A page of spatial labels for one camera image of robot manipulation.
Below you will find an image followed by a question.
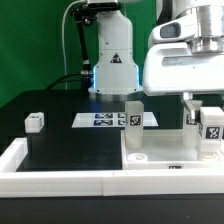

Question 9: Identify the white square table top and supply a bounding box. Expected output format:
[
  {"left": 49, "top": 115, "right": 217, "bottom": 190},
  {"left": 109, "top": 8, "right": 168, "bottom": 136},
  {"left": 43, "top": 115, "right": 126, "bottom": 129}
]
[{"left": 121, "top": 129, "right": 224, "bottom": 170}]

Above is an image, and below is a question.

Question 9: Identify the white cable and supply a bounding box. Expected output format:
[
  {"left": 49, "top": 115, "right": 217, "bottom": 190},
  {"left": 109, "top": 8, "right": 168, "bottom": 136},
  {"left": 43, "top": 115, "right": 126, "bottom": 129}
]
[{"left": 61, "top": 0, "right": 88, "bottom": 90}]

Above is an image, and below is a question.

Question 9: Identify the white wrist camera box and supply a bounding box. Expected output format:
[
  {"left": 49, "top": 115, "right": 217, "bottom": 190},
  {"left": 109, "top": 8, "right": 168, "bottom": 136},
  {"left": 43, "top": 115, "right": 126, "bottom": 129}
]
[{"left": 148, "top": 19, "right": 196, "bottom": 47}]

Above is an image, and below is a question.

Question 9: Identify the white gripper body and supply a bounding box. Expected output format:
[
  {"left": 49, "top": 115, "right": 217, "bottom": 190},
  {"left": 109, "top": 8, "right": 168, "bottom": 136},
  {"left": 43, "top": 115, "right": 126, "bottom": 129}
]
[{"left": 143, "top": 42, "right": 224, "bottom": 96}]

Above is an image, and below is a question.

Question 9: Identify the white U-shaped obstacle fence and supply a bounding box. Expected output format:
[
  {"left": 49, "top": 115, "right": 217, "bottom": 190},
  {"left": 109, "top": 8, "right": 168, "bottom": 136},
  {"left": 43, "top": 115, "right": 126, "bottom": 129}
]
[{"left": 0, "top": 138, "right": 224, "bottom": 198}]

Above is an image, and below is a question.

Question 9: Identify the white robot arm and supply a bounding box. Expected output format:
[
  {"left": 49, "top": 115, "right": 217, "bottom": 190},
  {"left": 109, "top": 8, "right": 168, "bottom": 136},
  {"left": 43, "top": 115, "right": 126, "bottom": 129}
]
[{"left": 87, "top": 0, "right": 224, "bottom": 123}]

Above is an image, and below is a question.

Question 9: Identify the white sheet with tags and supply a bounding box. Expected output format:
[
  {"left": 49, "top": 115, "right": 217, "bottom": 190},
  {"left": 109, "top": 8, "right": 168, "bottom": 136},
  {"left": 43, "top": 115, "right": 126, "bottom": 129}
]
[{"left": 72, "top": 112, "right": 158, "bottom": 128}]

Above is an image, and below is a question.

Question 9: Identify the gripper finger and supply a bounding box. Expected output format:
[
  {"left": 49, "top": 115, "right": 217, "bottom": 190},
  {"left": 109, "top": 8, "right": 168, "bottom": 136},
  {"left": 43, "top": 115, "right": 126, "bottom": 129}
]
[{"left": 181, "top": 92, "right": 200, "bottom": 124}]

